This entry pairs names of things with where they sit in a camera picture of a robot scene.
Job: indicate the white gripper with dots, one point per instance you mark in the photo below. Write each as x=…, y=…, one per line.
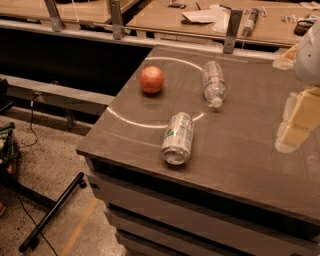
x=308, y=63

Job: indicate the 7up soda can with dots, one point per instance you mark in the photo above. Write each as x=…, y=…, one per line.
x=177, y=143

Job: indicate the black round container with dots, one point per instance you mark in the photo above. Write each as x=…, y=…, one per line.
x=302, y=27

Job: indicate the clear plastic water bottle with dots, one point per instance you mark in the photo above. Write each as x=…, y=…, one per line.
x=214, y=87

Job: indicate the grey handheld tool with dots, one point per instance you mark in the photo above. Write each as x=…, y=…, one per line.
x=250, y=22

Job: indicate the white paper sheets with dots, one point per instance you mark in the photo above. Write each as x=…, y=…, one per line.
x=215, y=15

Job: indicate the grey drawer cabinet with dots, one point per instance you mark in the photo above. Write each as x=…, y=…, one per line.
x=207, y=209

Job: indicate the red apple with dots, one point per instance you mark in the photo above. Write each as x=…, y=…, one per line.
x=151, y=79

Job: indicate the green and dark floor items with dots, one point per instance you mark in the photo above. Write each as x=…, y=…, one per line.
x=9, y=156

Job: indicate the black metal bar on floor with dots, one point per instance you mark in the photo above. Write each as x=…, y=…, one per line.
x=32, y=239

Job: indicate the grey metal bracket right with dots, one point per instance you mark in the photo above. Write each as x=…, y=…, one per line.
x=232, y=30

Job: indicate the grey metal bracket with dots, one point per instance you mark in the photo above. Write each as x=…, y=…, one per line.
x=56, y=22
x=232, y=30
x=116, y=18

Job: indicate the grey metal bracket middle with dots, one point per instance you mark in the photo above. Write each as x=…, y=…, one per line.
x=116, y=18

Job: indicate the grey metal bracket left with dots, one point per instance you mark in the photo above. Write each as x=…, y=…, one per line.
x=56, y=22

